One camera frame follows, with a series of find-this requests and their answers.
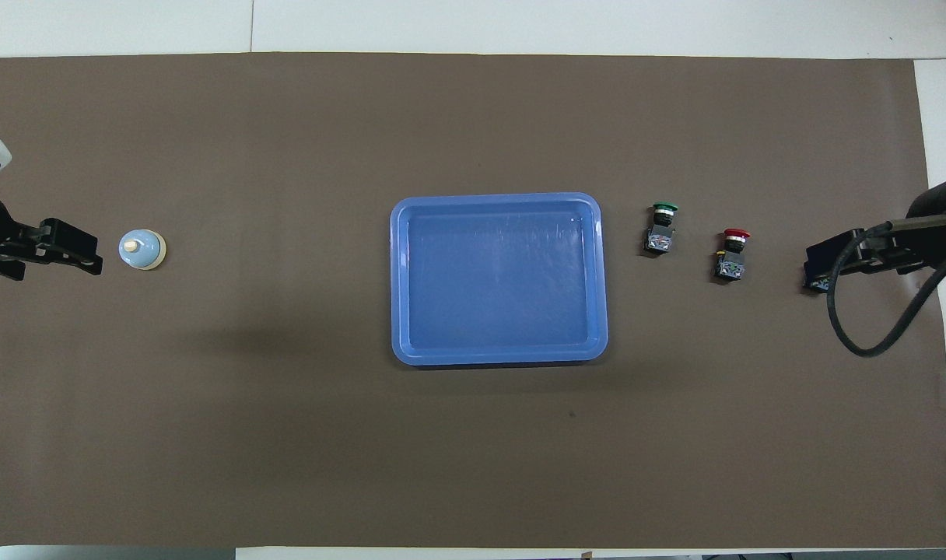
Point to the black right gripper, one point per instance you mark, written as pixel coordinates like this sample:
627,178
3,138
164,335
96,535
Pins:
936,233

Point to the red push button switch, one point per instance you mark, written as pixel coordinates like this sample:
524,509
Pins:
731,260

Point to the green push button switch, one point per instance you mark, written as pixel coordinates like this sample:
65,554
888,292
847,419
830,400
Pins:
661,233

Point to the light blue call bell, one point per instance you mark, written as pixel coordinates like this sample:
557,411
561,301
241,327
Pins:
141,250

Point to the blue plastic tray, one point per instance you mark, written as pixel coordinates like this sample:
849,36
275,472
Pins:
500,280

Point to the brown paper table mat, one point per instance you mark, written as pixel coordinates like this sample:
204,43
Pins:
286,435

